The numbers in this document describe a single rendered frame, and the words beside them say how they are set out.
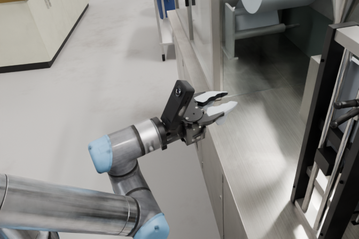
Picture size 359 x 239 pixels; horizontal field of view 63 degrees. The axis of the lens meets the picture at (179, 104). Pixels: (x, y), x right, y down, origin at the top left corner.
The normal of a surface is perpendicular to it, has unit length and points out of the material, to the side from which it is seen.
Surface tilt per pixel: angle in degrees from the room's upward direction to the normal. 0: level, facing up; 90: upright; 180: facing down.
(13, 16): 90
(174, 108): 63
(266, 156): 0
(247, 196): 0
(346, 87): 90
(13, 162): 0
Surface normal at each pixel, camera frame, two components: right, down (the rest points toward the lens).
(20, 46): 0.04, 0.60
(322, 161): -0.98, 0.17
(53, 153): -0.10, -0.79
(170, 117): -0.80, -0.03
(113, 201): 0.68, -0.64
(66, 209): 0.73, -0.17
